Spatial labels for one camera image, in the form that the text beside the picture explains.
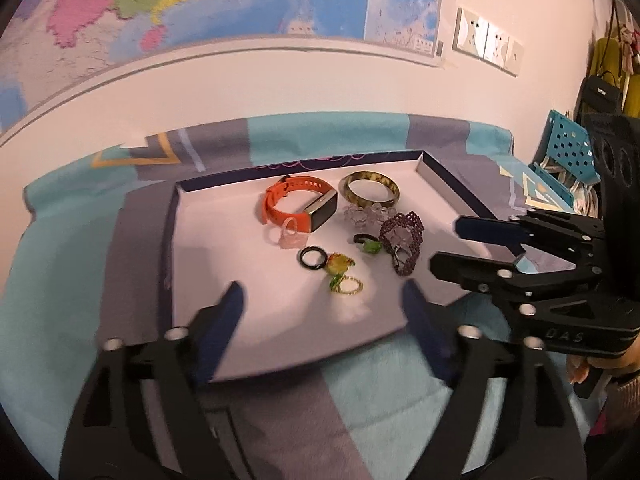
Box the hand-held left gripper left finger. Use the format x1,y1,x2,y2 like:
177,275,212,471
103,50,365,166
59,281,245,480

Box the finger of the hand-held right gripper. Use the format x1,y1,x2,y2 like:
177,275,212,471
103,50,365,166
429,252,601,304
455,210,606,261

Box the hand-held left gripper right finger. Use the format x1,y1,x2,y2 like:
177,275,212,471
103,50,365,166
402,280,586,480

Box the purple bead bracelet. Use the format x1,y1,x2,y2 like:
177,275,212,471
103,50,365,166
378,211,426,277

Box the white tray with dark rim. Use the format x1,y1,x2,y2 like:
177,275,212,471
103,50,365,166
161,150,501,385

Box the black ring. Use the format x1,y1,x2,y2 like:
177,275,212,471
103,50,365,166
298,246,328,272

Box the green stone ring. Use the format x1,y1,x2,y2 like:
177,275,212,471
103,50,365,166
353,233,383,257

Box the pink ring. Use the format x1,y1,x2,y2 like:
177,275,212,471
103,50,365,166
272,217,307,250

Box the yellow flower ring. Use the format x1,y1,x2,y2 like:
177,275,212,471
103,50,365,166
324,253,357,292

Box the clear crystal bead bracelet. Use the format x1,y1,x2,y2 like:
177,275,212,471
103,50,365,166
344,203,393,231

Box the person's right forearm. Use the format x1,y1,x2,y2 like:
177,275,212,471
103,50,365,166
590,367,640,441

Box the person's right hand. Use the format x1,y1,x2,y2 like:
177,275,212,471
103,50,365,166
567,335,640,386

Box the blue perforated plastic basket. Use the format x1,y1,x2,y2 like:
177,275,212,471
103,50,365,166
530,110,603,211

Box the tortoiseshell bangle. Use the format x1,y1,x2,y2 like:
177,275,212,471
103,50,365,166
341,171,401,208

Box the black handbag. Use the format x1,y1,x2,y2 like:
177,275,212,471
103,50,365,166
580,72,626,116

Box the orange smart band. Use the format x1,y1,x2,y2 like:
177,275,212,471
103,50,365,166
262,175,339,235

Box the pink hanging ornament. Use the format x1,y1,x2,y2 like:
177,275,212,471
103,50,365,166
620,25,640,73

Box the colourful wall map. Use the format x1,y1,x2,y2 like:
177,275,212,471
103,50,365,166
0,0,448,133

